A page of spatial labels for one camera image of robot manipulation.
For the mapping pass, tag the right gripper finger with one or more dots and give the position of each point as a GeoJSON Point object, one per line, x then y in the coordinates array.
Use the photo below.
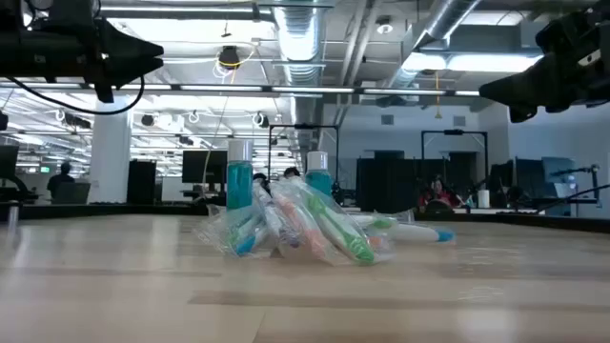
{"type": "Point", "coordinates": [519, 100]}
{"type": "Point", "coordinates": [524, 78]}

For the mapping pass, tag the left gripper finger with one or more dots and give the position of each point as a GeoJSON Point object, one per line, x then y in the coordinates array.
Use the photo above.
{"type": "Point", "coordinates": [124, 45]}
{"type": "Point", "coordinates": [124, 71]}

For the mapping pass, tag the teal mouthwash bottle white cap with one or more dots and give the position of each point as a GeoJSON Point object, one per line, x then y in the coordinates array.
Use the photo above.
{"type": "Point", "coordinates": [239, 181]}
{"type": "Point", "coordinates": [318, 181]}

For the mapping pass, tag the white blue-tipped toothbrush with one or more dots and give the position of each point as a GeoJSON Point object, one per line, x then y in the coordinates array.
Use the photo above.
{"type": "Point", "coordinates": [419, 232]}

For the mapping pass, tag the green toothbrush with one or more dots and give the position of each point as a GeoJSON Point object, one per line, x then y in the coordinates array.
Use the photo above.
{"type": "Point", "coordinates": [233, 233]}
{"type": "Point", "coordinates": [343, 233]}

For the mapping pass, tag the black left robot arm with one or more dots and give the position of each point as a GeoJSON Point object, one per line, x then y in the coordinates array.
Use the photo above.
{"type": "Point", "coordinates": [14, 47]}

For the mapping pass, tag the black computer monitor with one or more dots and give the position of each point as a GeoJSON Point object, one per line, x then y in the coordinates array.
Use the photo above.
{"type": "Point", "coordinates": [8, 162]}
{"type": "Point", "coordinates": [202, 167]}
{"type": "Point", "coordinates": [524, 178]}

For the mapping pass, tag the grey blue monitor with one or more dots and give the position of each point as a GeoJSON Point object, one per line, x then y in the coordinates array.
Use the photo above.
{"type": "Point", "coordinates": [557, 171]}

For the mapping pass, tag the white round column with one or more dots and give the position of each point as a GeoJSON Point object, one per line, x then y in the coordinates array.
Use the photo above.
{"type": "Point", "coordinates": [109, 152]}

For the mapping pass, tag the black boom stand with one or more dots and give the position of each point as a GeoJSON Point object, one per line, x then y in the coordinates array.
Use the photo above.
{"type": "Point", "coordinates": [594, 183]}

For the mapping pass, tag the white paper roll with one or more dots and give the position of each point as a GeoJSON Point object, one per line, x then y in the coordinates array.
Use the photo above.
{"type": "Point", "coordinates": [483, 199]}

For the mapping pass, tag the black cabinet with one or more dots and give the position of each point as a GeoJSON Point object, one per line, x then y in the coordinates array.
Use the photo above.
{"type": "Point", "coordinates": [141, 183]}

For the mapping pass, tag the green exit sign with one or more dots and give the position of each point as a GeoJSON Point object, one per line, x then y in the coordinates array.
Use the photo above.
{"type": "Point", "coordinates": [45, 169]}

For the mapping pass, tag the white ceiling sensor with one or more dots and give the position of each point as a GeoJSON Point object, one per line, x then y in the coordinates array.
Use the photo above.
{"type": "Point", "coordinates": [384, 26]}

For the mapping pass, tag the long ceiling light bar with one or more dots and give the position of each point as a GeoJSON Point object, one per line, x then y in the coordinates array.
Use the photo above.
{"type": "Point", "coordinates": [310, 89]}

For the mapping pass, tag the orange wrapped toothbrush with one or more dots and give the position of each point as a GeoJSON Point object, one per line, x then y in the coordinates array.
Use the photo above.
{"type": "Point", "coordinates": [305, 228]}
{"type": "Point", "coordinates": [379, 242]}

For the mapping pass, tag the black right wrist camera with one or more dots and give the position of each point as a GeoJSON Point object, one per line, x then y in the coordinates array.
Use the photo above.
{"type": "Point", "coordinates": [567, 33]}

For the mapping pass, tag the black gantry frame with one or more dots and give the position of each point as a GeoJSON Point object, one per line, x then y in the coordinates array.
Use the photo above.
{"type": "Point", "coordinates": [305, 127]}
{"type": "Point", "coordinates": [453, 132]}

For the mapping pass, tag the smooth silver ventilation duct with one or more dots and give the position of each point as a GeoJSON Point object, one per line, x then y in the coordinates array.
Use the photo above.
{"type": "Point", "coordinates": [436, 24]}

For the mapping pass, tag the black aluminium table frame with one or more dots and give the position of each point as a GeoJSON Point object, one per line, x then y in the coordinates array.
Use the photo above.
{"type": "Point", "coordinates": [95, 209]}

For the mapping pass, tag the black partition wall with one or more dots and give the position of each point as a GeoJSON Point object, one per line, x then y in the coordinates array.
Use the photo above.
{"type": "Point", "coordinates": [391, 186]}

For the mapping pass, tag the grey metal post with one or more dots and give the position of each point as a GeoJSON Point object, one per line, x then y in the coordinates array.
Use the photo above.
{"type": "Point", "coordinates": [13, 214]}

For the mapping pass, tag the ribbed silver ventilation duct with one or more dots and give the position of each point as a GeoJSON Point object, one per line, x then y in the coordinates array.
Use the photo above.
{"type": "Point", "coordinates": [299, 38]}

